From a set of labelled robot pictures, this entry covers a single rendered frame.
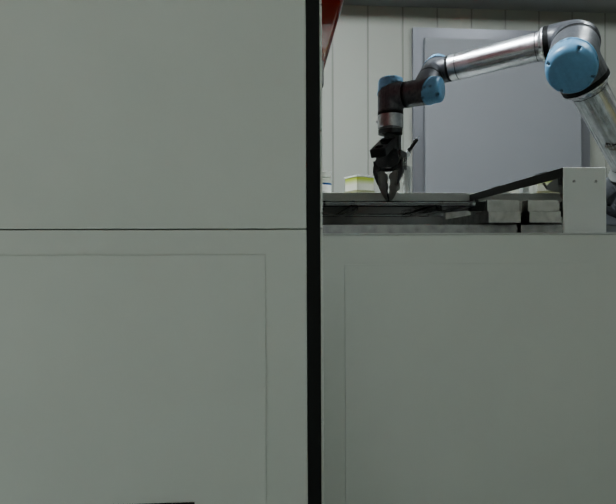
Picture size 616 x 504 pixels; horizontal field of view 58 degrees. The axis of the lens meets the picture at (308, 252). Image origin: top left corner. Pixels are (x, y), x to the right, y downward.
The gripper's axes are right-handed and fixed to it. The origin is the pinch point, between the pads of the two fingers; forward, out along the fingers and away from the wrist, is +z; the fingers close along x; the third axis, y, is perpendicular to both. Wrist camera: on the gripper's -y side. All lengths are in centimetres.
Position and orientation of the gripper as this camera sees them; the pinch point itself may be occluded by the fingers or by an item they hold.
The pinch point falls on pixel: (388, 197)
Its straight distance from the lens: 164.3
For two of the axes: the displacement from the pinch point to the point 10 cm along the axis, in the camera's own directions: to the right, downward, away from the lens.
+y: 4.4, 0.0, 9.0
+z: 0.0, 10.0, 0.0
